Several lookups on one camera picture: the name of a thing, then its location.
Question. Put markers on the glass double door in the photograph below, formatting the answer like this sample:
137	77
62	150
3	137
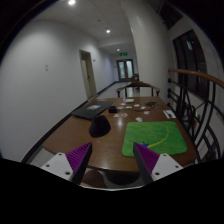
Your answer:
125	69

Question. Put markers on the black computer mouse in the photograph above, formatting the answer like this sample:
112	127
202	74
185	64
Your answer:
100	126

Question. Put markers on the green mouse pad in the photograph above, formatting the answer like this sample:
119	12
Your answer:
161	137

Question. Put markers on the white side door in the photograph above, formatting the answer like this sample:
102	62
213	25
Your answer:
88	73

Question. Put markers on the white card on table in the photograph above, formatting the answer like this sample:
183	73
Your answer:
129	100

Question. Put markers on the wooden stair handrail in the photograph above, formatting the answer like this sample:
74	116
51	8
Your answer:
213	79

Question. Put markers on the black closed laptop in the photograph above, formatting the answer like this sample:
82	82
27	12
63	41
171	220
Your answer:
91	110

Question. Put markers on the small black box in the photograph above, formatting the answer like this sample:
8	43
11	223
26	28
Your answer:
112	109

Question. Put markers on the black metal railing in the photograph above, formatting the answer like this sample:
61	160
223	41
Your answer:
201	117

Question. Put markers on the wooden chair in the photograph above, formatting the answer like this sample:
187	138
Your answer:
138	84

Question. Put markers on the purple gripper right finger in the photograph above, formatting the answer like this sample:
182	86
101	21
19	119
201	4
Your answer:
153	166

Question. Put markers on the dark window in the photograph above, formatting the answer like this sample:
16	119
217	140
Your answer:
190	56

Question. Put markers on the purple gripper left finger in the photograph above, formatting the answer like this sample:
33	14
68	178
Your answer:
70	166

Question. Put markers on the green exit sign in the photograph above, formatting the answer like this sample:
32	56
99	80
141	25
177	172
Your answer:
123	54

